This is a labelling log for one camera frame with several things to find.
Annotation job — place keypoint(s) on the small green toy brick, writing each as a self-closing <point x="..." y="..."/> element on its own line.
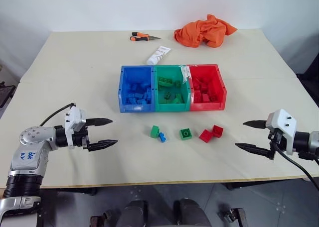
<point x="178" y="83"/>

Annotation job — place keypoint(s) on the dark background equipment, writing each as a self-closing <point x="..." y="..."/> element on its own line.
<point x="5" y="90"/>

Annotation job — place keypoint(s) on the blue plastic bin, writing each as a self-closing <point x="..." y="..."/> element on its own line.
<point x="124" y="97"/>

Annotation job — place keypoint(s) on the green square toy brick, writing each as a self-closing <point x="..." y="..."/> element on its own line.
<point x="186" y="134"/>

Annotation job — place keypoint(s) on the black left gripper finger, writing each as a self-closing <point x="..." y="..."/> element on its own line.
<point x="99" y="122"/>
<point x="102" y="145"/>

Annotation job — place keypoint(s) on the crumpled orange cloth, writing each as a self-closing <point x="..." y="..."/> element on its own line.
<point x="199" y="34"/>

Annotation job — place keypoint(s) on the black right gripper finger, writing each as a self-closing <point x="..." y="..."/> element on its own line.
<point x="256" y="124"/>
<point x="254" y="149"/>

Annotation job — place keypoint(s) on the red toy brick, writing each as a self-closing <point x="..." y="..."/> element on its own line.
<point x="205" y="136"/>
<point x="197" y="96"/>
<point x="217" y="131"/>
<point x="213" y="98"/>
<point x="204" y="87"/>
<point x="206" y="98"/>

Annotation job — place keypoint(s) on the white squeeze tube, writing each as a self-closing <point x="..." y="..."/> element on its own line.
<point x="157" y="55"/>

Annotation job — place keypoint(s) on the red plastic bin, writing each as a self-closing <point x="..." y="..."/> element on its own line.
<point x="220" y="92"/>

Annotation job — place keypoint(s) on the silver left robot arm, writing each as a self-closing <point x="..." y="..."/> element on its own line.
<point x="30" y="137"/>

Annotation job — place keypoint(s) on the green tall toy brick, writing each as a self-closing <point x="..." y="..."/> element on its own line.
<point x="154" y="132"/>

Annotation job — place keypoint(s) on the green plastic bin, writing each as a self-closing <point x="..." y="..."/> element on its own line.
<point x="187" y="97"/>

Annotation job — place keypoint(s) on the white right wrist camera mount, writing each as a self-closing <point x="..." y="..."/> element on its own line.
<point x="282" y="121"/>

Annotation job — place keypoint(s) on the dark rounded shape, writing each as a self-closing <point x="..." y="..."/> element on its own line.
<point x="192" y="213"/>

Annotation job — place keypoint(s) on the long green toy brick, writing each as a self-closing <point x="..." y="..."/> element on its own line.
<point x="165" y="81"/>

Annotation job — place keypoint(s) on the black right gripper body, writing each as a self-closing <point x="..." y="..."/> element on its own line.
<point x="278" y="141"/>

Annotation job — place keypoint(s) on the dark caster foot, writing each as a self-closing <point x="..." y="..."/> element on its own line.
<point x="234" y="215"/>
<point x="103" y="218"/>

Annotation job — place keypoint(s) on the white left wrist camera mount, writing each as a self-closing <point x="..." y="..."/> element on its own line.
<point x="73" y="118"/>

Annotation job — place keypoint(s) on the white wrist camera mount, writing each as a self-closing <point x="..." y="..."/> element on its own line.
<point x="73" y="118"/>
<point x="282" y="121"/>

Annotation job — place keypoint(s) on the small blue toy brick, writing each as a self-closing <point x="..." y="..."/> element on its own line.
<point x="162" y="137"/>

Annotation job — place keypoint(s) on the dark green toy brick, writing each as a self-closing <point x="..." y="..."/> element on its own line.
<point x="167" y="96"/>

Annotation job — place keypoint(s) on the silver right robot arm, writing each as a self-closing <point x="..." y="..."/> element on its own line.
<point x="308" y="140"/>

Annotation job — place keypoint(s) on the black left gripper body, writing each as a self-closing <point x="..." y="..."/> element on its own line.
<point x="79" y="139"/>

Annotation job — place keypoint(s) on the white tape strip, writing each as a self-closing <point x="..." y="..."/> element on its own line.
<point x="185" y="74"/>

